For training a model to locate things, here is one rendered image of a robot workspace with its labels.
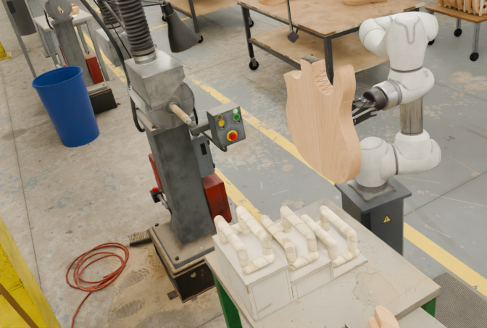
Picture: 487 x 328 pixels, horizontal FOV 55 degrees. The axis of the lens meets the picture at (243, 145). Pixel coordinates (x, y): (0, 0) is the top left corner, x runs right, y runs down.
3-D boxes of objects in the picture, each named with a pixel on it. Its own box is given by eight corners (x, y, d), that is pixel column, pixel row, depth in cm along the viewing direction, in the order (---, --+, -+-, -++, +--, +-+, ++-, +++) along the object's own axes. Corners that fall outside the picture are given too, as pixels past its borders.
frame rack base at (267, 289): (219, 272, 171) (210, 237, 163) (255, 254, 176) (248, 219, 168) (255, 324, 149) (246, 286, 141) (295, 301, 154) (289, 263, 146)
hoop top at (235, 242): (213, 223, 156) (211, 215, 155) (222, 219, 157) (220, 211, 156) (240, 258, 140) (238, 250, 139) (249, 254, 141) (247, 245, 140)
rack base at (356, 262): (290, 237, 181) (290, 234, 180) (323, 221, 186) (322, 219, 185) (334, 281, 159) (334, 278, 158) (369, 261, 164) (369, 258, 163)
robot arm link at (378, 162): (352, 171, 241) (350, 134, 230) (388, 166, 239) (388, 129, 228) (358, 190, 227) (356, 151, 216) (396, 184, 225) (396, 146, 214)
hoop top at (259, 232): (235, 213, 159) (233, 205, 157) (243, 209, 160) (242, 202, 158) (263, 247, 143) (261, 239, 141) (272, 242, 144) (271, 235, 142)
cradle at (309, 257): (287, 268, 155) (286, 261, 153) (316, 253, 158) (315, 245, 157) (293, 274, 152) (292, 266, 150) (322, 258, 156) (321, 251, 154)
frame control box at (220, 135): (196, 145, 270) (186, 105, 257) (229, 132, 277) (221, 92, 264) (214, 162, 250) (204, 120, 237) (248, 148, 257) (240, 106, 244)
